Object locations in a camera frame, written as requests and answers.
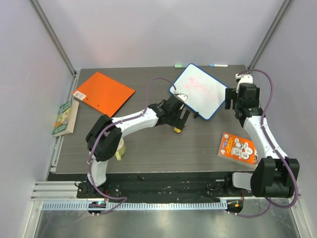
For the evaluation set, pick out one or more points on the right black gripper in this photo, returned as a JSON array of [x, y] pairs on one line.
[[230, 96]]

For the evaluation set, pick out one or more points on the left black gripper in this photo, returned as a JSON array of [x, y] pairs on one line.
[[183, 121]]

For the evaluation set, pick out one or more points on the yellow whiteboard eraser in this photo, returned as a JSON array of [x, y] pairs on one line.
[[177, 130]]

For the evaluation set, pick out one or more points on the blue framed whiteboard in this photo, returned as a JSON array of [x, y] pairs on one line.
[[206, 94]]

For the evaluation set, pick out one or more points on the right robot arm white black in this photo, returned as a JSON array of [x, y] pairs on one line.
[[276, 174]]

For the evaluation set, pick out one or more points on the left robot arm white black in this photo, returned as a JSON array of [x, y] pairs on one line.
[[104, 137]]

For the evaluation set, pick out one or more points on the blue white marker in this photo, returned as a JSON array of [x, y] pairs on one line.
[[218, 65]]

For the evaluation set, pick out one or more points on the orange cover book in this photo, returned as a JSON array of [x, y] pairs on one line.
[[239, 150]]

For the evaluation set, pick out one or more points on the orange folder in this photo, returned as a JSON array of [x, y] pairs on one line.
[[103, 93]]

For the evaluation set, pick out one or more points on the green cover book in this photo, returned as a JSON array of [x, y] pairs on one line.
[[66, 118]]

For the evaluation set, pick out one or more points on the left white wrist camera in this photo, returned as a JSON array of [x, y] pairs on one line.
[[180, 96]]

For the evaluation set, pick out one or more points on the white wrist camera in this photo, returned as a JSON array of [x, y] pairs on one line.
[[180, 96], [244, 78]]

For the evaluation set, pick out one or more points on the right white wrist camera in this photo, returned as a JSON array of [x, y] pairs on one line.
[[244, 78]]

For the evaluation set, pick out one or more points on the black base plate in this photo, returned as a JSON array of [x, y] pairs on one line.
[[178, 187]]

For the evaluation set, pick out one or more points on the slotted cable duct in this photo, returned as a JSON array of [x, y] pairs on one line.
[[92, 206]]

